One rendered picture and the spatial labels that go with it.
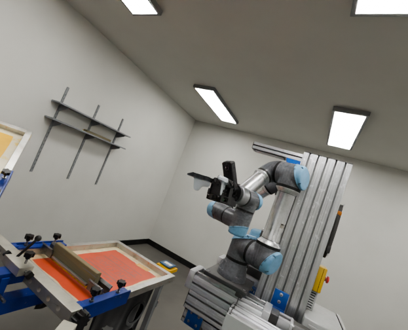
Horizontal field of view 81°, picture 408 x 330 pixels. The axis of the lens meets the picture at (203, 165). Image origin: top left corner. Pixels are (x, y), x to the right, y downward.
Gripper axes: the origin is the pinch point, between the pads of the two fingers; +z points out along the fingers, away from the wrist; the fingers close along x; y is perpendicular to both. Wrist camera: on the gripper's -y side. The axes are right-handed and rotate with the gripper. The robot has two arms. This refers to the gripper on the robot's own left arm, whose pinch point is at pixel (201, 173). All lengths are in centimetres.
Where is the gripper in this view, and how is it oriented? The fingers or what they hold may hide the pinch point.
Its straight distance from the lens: 79.7
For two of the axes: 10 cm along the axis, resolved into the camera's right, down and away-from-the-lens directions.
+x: -6.9, -0.5, 7.3
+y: -2.7, 9.5, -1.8
